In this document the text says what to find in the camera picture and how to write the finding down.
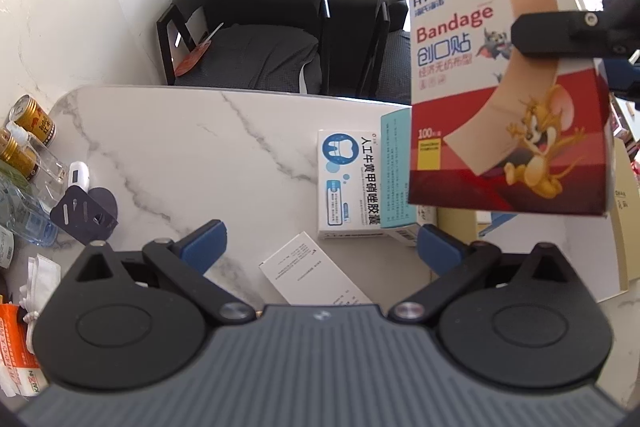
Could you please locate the rolled white cloth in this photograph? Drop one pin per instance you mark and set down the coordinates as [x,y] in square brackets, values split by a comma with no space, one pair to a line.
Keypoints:
[43,277]

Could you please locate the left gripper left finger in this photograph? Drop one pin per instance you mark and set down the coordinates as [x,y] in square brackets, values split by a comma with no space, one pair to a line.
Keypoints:
[124,320]

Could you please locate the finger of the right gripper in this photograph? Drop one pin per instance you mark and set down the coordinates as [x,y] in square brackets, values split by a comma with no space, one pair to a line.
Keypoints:
[577,34]
[622,77]

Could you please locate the clear plastic water bottle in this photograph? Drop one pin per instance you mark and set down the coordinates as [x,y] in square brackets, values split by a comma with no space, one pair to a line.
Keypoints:
[22,215]

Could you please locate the orange white tissue pack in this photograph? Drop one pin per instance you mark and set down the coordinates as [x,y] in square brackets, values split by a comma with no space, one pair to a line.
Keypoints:
[21,375]

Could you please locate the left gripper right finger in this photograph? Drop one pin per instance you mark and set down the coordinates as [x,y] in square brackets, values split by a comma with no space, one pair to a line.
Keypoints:
[524,321]

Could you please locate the red white bandage box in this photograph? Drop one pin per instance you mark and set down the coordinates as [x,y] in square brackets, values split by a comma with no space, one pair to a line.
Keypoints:
[492,129]

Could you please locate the gold drink can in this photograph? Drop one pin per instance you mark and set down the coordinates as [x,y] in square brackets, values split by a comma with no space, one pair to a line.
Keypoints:
[28,114]

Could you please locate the teal white bear medicine box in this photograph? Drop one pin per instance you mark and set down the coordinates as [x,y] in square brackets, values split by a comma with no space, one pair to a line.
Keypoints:
[399,219]

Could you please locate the white grey slim box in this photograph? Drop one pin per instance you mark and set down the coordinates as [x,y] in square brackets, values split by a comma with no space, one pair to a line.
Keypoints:
[304,275]

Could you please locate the white blue tooth medicine box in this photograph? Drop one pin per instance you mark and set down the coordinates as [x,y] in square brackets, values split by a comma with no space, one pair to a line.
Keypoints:
[349,184]

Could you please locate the tan cardboard shoe box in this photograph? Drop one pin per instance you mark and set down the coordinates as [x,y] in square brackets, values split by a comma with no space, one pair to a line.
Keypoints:
[587,242]

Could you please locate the black dining chair left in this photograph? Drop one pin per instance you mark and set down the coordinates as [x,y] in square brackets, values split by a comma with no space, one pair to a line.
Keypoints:
[262,45]

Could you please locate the clear glass spray bottle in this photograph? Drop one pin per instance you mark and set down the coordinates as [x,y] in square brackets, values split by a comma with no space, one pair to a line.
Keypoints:
[23,151]

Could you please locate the black metal phone stand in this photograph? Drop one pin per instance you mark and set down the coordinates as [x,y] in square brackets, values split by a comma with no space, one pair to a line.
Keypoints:
[86,216]

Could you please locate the tan shoe box lid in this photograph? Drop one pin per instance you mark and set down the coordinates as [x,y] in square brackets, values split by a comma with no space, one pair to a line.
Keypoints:
[625,215]

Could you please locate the white digital thermometer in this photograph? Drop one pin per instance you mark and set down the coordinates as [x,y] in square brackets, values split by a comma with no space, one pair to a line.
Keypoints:
[79,175]

